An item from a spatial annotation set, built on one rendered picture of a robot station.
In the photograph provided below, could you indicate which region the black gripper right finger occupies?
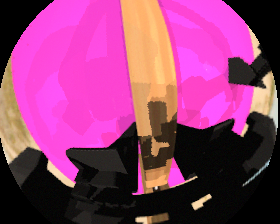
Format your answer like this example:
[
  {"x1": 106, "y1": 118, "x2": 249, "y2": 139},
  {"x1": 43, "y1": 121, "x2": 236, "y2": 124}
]
[{"x1": 172, "y1": 117, "x2": 235, "y2": 181}]

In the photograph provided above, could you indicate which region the orange wooden bar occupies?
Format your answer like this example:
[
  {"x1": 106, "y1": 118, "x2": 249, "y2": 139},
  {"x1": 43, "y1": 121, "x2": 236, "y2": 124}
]
[{"x1": 120, "y1": 0, "x2": 177, "y2": 189}]

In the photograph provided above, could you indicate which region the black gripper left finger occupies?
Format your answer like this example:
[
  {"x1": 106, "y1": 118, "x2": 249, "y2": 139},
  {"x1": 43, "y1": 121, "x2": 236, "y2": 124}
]
[{"x1": 65, "y1": 122, "x2": 139, "y2": 193}]

